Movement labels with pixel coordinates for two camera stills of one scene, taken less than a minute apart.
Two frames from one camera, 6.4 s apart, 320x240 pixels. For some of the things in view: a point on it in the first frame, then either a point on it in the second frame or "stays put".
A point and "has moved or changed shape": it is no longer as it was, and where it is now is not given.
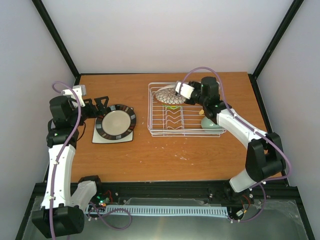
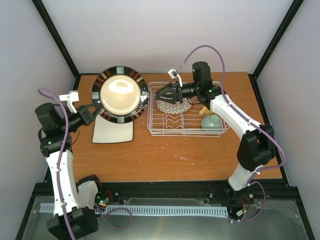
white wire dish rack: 169,115 stays put
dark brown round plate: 118,122 to 123,93
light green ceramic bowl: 206,123 stays put
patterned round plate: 166,94 has moved or changed shape
